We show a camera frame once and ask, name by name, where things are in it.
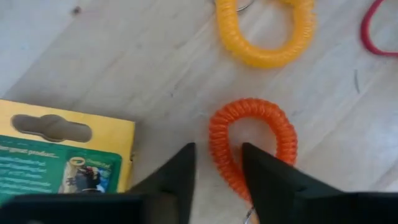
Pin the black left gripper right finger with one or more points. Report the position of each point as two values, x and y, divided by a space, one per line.
311 205

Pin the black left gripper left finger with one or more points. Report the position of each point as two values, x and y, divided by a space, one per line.
93 211

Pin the yellow green crayon box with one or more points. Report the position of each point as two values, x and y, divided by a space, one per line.
112 140

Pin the red rubber band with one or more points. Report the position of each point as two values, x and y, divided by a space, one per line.
365 34

